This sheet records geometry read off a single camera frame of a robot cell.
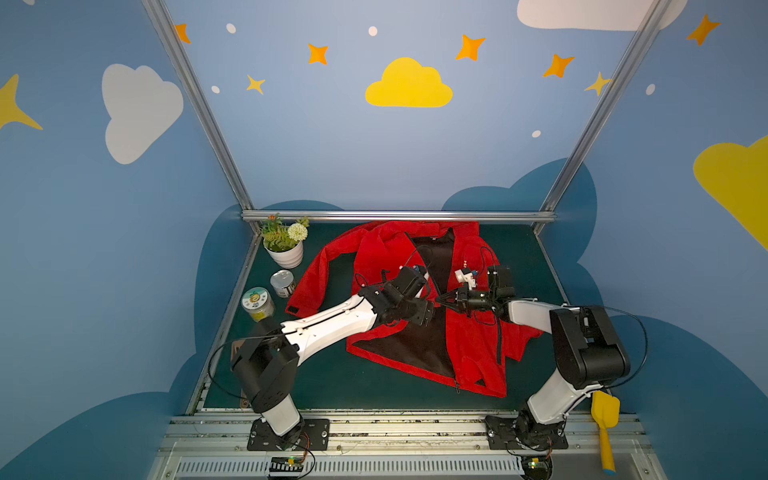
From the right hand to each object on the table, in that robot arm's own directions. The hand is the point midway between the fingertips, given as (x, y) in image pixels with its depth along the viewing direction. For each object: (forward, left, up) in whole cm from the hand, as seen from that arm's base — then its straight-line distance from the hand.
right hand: (439, 298), depth 88 cm
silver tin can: (+6, +51, -5) cm, 51 cm away
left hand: (-5, +5, +3) cm, 7 cm away
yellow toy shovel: (-26, -44, -11) cm, 53 cm away
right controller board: (-39, -24, -14) cm, 48 cm away
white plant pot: (+15, +52, -4) cm, 54 cm away
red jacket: (-13, -7, -8) cm, 16 cm away
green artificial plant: (+17, +51, +3) cm, 54 cm away
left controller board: (-42, +39, -13) cm, 59 cm away
